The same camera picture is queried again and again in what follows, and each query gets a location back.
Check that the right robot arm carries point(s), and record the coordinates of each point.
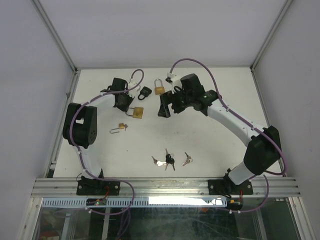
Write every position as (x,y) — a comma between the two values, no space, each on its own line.
(262,144)

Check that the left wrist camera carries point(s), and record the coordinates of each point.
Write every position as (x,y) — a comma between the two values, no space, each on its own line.
(133,88)

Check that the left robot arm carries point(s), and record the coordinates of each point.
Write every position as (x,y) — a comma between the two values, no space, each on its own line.
(80,126)

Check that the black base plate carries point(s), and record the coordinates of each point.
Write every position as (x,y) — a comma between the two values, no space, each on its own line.
(217,187)
(94,187)

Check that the white slotted cable duct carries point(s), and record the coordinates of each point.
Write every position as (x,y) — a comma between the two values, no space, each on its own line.
(140,202)

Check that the medium brass padlock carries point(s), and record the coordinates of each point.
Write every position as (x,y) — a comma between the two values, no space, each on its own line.
(135,112)

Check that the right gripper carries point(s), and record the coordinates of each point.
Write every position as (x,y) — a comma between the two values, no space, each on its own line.
(167,98)

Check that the silver key set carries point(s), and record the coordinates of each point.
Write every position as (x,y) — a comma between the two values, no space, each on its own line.
(188,160)
(159,163)

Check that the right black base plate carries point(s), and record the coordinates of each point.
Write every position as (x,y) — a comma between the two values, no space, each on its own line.
(217,187)

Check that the black padlock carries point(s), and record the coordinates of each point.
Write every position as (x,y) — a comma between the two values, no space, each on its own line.
(144,93)

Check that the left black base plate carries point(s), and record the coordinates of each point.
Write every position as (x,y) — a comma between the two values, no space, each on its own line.
(94,187)

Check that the aluminium mounting rail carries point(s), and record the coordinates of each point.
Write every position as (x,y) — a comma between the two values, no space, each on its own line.
(273,186)

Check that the small brass padlock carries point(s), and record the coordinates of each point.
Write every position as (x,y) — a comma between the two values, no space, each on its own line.
(117,130)

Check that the black headed key set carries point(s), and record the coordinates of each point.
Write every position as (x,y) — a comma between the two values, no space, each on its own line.
(169,160)

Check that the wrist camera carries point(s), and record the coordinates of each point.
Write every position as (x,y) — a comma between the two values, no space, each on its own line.
(133,88)
(175,82)

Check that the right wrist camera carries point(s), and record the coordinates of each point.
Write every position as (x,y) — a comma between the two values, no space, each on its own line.
(175,82)

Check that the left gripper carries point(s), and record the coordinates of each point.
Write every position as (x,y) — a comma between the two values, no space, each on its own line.
(125,108)

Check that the tall brass padlock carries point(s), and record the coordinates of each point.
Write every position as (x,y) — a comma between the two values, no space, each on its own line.
(158,87)

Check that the right silver key set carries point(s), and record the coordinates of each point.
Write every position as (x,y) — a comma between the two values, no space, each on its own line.
(188,160)

